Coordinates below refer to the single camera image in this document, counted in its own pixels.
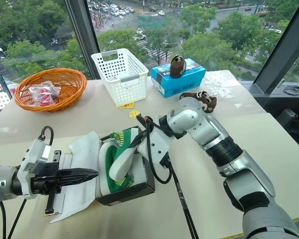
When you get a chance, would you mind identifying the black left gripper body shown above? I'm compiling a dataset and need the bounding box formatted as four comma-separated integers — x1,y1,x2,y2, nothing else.
30,150,63,215

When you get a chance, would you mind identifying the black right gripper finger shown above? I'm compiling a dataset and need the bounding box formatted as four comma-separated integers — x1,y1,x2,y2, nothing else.
130,131,148,150

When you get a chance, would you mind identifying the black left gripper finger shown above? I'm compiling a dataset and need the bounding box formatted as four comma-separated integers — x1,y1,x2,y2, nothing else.
57,175,99,187
57,168,99,177

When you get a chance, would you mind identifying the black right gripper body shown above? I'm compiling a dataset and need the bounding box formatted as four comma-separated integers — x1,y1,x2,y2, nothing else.
136,114,172,169

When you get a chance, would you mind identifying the green and white shoe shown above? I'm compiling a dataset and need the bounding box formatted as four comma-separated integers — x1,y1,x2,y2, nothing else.
97,141,135,195
108,127,141,181

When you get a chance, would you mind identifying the black shoebox with white lid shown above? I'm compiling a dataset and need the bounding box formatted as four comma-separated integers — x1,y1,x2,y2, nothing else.
49,125,156,224

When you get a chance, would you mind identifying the white tissue paper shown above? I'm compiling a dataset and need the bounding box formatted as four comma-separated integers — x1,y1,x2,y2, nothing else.
67,130,101,175

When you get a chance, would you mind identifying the white perforated plastic basket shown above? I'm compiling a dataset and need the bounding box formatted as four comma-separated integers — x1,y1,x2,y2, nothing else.
90,48,150,109

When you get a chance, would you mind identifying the blue cardboard box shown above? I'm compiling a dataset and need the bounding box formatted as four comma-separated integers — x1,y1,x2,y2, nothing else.
150,58,207,99

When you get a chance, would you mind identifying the small brown shoe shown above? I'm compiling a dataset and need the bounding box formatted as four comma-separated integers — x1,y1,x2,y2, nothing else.
179,91,218,115
169,55,188,79

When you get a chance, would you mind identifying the orange wicker basket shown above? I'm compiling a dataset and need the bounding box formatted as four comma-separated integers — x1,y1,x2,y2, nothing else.
13,67,88,113

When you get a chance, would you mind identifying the clear plastic bag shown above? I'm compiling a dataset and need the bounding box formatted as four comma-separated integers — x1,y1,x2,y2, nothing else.
203,71,237,100

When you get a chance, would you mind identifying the clear bag with red item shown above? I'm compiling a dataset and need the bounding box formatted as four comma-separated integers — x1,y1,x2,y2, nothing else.
28,80,62,107

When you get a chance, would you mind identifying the black box device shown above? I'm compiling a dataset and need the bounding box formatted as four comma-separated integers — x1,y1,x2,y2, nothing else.
276,108,299,128

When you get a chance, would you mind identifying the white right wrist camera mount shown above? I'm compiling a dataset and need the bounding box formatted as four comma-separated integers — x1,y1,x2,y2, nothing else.
137,128,170,167

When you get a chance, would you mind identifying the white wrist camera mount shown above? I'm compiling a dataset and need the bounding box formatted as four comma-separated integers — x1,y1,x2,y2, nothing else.
16,138,53,200
137,128,170,167

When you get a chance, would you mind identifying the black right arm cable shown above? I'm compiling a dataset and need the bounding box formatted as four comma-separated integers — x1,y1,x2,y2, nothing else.
139,116,174,185

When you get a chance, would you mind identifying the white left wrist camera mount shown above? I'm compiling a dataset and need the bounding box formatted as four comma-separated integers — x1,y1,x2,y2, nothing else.
16,138,53,200

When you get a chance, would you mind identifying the thin black cable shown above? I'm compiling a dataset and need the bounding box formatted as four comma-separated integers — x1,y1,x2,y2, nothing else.
168,163,199,239

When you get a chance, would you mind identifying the dark window frame post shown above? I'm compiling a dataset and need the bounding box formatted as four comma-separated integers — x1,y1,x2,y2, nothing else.
64,0,101,81
253,0,299,95

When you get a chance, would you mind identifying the coiled black cable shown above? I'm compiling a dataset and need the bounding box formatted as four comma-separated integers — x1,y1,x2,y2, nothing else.
283,84,299,96

